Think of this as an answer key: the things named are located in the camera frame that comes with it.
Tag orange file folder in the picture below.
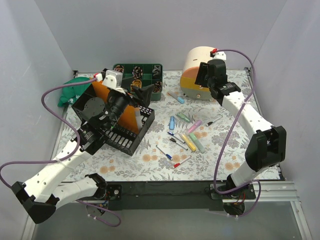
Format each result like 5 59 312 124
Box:
92 81 143 134

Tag round cream drawer cabinet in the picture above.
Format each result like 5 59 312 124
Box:
180 46 214 101

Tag grey marker light-blue cap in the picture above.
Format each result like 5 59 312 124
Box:
167 90 185 104

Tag black mesh file organizer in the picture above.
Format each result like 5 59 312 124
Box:
72 68 155 156

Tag pink highlighter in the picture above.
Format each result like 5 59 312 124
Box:
186 120 202 135

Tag green highlighter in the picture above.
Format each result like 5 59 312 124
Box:
189 133 205 153

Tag yellow highlighter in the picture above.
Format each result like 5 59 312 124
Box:
179 133 197 152

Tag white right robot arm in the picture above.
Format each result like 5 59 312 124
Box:
195 59 287 199

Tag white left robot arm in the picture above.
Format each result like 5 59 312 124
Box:
11 83 155 224

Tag green compartment tray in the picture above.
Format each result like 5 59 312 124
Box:
113 63 164 101

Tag blue correction tape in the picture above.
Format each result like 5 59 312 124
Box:
169 115 175 130

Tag small white marker blue cap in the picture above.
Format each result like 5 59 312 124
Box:
167 131 185 144

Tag green cloth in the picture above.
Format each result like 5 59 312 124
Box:
57 77 91 107

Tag white marker black cap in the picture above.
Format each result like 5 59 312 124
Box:
169 137 188 151

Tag floral table mat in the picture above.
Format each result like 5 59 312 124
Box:
49 70 281 182

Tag white marker red cap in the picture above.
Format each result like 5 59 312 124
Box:
173 155 192 169

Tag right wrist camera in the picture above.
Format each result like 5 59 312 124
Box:
210 48 227 61

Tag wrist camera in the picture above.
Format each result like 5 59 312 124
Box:
210 48 227 61
94 69 125 94

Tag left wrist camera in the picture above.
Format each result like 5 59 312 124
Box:
94 69 125 94

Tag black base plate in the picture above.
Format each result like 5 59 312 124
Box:
107 180 240 211

